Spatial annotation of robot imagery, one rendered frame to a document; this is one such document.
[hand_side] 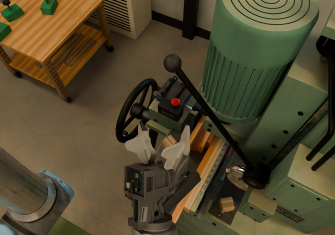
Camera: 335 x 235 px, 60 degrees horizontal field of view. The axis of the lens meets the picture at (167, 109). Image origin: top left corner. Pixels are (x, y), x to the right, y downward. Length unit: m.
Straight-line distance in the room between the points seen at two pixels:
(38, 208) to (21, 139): 1.30
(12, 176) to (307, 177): 0.65
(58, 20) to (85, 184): 1.06
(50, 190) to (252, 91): 0.69
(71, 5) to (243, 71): 1.68
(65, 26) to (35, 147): 0.84
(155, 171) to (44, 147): 1.65
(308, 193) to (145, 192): 0.31
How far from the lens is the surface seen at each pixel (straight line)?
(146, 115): 1.16
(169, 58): 0.54
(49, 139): 2.17
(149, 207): 0.58
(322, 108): 0.60
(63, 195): 1.06
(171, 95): 1.00
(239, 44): 0.52
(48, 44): 1.92
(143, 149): 0.63
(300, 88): 0.58
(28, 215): 1.01
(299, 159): 0.63
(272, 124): 0.70
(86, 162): 2.02
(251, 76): 0.57
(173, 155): 0.54
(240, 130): 0.88
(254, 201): 0.81
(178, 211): 0.91
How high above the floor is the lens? 1.84
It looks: 60 degrees down
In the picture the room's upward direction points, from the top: straight up
